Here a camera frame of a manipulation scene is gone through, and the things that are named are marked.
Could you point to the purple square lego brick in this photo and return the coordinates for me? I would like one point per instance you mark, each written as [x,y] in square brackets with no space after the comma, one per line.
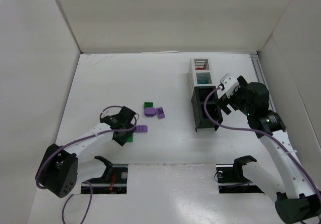
[160,113]

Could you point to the dark green studded lego brick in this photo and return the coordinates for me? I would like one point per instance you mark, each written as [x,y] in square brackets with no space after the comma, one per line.
[148,104]

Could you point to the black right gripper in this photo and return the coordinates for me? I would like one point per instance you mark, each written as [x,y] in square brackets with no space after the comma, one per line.
[226,101]

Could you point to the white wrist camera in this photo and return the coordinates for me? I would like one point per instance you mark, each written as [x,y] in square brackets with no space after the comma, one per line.
[229,84]
[108,112]

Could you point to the aluminium rail at table edge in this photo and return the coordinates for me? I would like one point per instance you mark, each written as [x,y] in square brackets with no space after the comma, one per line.
[258,69]

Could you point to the green sloped lego brick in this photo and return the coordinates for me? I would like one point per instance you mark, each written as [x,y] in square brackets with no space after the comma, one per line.
[130,139]

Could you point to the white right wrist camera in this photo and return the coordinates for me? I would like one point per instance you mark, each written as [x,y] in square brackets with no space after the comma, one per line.
[229,84]

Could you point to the purple oval lego piece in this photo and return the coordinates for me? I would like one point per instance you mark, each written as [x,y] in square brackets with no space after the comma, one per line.
[150,112]

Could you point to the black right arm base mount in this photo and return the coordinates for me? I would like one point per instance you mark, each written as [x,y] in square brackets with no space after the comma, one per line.
[230,183]

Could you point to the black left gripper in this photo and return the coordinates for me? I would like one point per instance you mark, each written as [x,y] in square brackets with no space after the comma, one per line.
[123,137]

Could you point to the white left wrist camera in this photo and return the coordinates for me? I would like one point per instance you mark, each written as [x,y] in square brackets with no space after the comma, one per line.
[108,112]

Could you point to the white double-bin container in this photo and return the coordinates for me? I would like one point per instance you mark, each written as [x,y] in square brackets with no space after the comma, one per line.
[200,75]

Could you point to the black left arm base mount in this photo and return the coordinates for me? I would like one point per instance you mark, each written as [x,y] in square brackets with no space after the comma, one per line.
[112,181]

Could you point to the purple rounded lego brick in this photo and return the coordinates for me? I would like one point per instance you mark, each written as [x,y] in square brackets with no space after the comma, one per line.
[141,129]

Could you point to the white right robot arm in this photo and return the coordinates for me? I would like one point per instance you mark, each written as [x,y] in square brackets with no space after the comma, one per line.
[296,198]

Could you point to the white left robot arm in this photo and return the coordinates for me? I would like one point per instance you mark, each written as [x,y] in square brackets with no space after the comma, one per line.
[86,158]

